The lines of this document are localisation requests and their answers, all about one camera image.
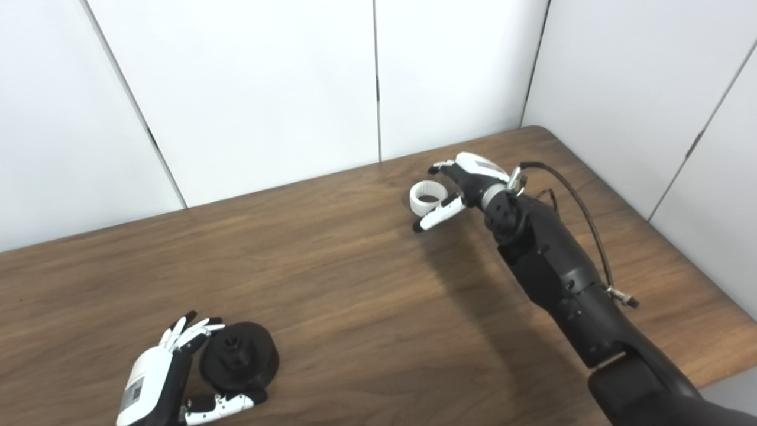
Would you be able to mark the round black stepped part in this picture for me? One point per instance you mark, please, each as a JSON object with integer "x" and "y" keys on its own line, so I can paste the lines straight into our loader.
{"x": 254, "y": 361}

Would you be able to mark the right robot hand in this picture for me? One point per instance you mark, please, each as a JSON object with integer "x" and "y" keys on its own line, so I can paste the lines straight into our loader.
{"x": 476, "y": 174}

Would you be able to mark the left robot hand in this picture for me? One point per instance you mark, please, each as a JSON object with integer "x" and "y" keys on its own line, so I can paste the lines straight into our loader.
{"x": 151, "y": 378}

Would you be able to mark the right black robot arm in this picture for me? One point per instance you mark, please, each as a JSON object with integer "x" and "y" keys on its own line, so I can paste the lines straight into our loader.
{"x": 562, "y": 272}

